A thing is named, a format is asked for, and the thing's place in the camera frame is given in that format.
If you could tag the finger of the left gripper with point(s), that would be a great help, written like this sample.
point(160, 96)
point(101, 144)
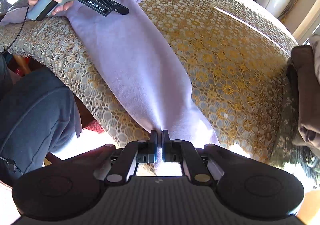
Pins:
point(119, 8)

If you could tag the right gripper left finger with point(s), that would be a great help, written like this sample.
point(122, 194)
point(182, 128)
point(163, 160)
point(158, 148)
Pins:
point(125, 161)

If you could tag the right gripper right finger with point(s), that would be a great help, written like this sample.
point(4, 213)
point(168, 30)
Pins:
point(183, 152)

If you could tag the lilac sweatshirt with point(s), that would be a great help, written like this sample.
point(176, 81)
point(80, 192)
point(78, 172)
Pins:
point(122, 69)

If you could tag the person's dark trousers leg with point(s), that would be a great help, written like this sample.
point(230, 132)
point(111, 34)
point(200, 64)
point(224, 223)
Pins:
point(39, 115)

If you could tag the gold lace tablecloth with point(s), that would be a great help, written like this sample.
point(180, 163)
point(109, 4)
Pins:
point(233, 50)

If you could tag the brown folded garment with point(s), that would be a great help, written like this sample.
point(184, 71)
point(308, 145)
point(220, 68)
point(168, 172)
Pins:
point(301, 74)

